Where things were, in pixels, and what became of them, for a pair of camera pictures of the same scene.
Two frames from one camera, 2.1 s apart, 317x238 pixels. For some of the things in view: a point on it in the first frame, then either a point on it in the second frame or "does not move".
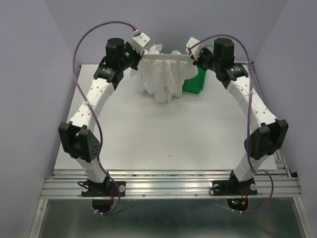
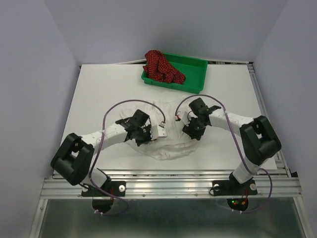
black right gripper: x=198 y=62 → x=194 y=134
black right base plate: x=234 y=188 does not move
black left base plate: x=106 y=189 does not move
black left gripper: x=128 y=46 → x=148 y=128
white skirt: x=163 y=75 → x=176 y=144
